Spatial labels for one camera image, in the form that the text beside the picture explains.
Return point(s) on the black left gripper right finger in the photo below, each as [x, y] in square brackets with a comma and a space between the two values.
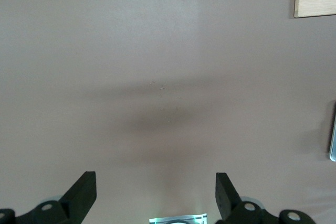
[231, 205]

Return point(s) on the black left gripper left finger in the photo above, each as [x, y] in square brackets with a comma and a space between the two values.
[73, 203]

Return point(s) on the silver digital kitchen scale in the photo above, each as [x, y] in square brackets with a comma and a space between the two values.
[333, 134]

